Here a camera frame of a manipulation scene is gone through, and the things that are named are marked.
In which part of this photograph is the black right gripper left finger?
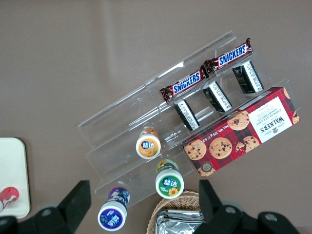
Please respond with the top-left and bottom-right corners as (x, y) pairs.
(34, 180), (92, 234)

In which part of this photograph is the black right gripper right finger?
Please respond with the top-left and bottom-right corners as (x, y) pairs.
(198, 179), (247, 234)

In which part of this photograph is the oval light wicker basket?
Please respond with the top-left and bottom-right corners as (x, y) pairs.
(146, 190), (208, 234)

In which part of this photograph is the cream plastic tray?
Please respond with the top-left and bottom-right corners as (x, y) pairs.
(0, 137), (32, 219)

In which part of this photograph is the silver foil container stack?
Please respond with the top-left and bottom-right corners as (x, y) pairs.
(154, 209), (206, 234)

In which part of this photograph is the purple lid gum jar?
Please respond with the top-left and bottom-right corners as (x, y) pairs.
(97, 186), (131, 232)

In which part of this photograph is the green lid gum jar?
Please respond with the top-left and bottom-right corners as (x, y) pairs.
(155, 158), (184, 199)

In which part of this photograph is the red lid gum jar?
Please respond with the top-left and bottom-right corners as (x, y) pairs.
(0, 186), (20, 213)

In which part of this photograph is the red tartan cookie box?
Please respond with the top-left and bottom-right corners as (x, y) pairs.
(181, 87), (301, 178)

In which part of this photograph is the clear acrylic stepped shelf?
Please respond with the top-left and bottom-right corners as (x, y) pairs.
(77, 30), (303, 208)

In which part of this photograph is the orange lid gum jar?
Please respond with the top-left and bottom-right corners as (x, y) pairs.
(135, 128), (162, 160)

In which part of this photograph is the small black box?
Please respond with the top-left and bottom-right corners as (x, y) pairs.
(174, 98), (201, 132)
(232, 59), (265, 95)
(202, 80), (233, 114)

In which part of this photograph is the brown snickers bar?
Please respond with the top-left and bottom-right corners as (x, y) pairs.
(159, 68), (210, 103)
(203, 37), (254, 74)

